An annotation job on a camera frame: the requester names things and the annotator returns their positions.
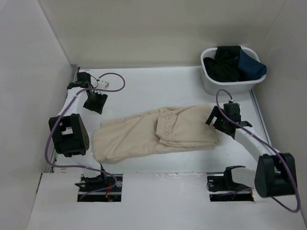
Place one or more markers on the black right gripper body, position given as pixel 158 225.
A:
pixel 220 122

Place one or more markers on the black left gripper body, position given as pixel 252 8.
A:
pixel 95 101

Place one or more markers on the beige drawstring trousers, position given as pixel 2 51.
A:
pixel 159 131

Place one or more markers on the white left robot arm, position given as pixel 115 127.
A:
pixel 71 138

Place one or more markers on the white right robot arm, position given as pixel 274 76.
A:
pixel 275 174

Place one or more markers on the black trousers in basket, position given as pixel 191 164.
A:
pixel 223 67

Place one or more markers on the navy blue trousers in basket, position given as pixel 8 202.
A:
pixel 250 68

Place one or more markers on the white plastic laundry basket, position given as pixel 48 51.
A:
pixel 211 86

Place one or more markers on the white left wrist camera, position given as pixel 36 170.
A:
pixel 101 84

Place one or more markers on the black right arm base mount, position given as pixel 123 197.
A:
pixel 222 187

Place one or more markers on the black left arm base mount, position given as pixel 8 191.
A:
pixel 100 189

